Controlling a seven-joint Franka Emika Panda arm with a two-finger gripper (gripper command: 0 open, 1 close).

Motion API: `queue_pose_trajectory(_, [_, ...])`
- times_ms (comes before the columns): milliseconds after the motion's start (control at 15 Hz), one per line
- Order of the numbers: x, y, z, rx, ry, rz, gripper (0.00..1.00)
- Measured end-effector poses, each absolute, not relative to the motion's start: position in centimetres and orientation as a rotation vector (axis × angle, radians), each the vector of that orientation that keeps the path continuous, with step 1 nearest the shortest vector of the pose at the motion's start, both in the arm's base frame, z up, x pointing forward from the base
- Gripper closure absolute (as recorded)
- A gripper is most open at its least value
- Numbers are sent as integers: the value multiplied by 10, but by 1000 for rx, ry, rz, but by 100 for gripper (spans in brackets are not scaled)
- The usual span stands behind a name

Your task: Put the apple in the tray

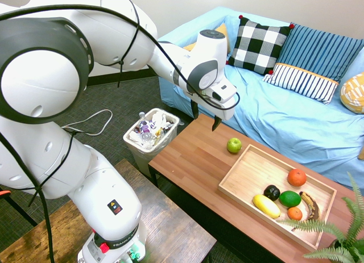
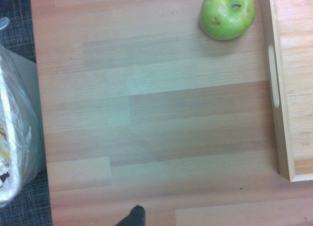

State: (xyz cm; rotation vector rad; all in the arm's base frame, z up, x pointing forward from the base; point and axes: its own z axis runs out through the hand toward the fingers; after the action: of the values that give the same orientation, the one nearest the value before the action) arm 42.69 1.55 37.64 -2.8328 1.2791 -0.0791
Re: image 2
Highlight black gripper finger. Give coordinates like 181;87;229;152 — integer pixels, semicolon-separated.
114;205;146;226

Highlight green apple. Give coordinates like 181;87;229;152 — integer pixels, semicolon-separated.
200;0;257;41

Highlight wooden serving tray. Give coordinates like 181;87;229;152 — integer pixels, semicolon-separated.
259;0;313;182

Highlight white trash bin with liner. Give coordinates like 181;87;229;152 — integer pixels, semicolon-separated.
0;17;46;208

